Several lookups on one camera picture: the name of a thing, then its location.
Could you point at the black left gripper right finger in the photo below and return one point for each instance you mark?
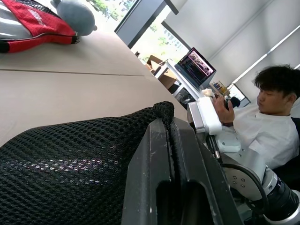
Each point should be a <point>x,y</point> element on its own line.
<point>199,168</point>

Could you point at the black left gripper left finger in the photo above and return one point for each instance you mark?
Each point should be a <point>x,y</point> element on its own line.
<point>143,164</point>

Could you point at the silver and white block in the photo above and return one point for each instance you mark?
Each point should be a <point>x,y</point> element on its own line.
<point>206,114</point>

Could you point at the black phone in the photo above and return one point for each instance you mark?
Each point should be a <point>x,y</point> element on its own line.
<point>228,105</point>

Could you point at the person in white shirt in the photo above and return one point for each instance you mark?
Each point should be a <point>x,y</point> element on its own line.
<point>264,131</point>

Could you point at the white framed monitor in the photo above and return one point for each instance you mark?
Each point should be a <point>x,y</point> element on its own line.
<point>239,95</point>

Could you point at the brown cardboard box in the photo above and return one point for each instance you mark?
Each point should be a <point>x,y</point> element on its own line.
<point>164,72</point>

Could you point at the computer monitor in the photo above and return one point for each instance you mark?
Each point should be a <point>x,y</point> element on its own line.
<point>195,66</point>

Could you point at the dark window pillar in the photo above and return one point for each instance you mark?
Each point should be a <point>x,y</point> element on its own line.
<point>145,18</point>

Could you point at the grey plush toy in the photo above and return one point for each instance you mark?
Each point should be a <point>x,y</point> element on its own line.
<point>75,16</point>

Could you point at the red and grey bag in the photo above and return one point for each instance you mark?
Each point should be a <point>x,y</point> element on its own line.
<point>35,23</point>

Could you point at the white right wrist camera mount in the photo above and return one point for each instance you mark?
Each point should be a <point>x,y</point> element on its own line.
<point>228,143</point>

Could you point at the white metal table frame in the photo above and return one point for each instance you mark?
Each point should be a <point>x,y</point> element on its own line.
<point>178,79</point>

